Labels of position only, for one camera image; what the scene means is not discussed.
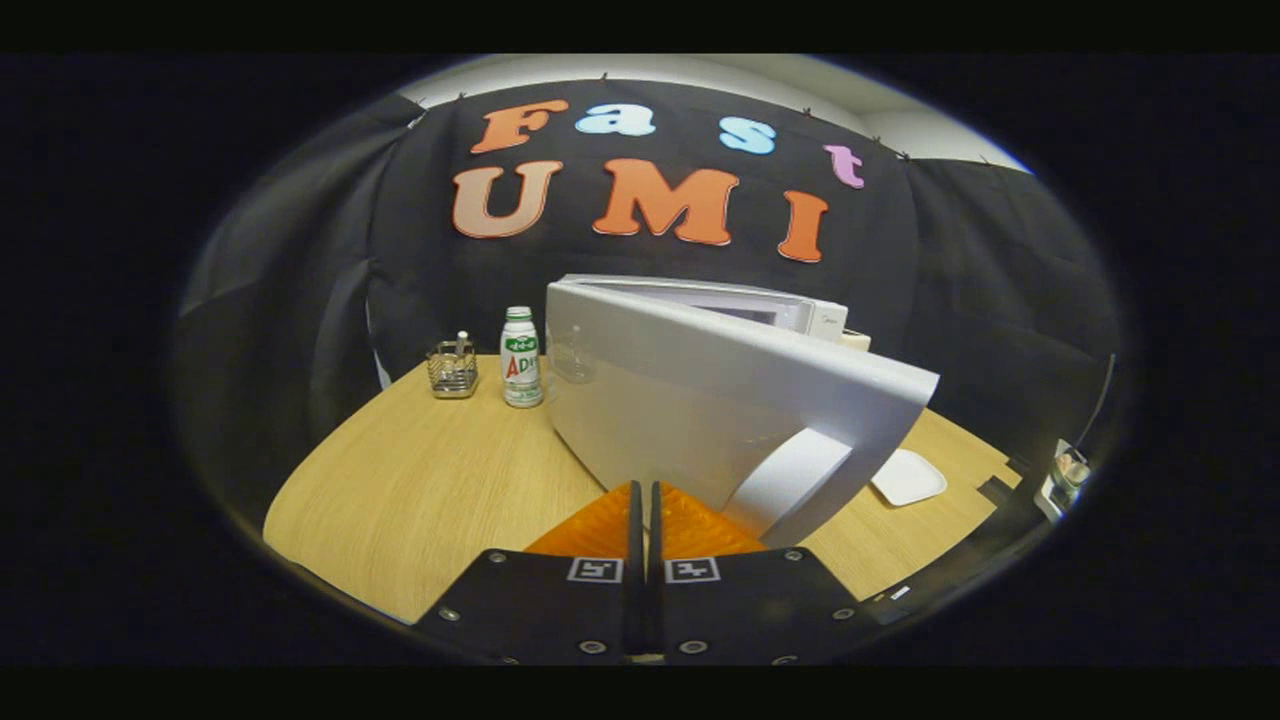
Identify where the metal wire basket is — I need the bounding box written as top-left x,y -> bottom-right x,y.
427,332 -> 479,400

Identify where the white green drink bottle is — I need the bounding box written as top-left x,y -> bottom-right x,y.
499,306 -> 545,409

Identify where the white microwave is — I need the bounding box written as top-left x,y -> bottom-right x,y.
545,274 -> 941,549

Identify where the small white plate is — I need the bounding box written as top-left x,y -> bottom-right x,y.
870,448 -> 948,507

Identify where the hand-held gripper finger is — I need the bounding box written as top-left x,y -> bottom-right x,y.
648,482 -> 886,666
415,480 -> 647,666

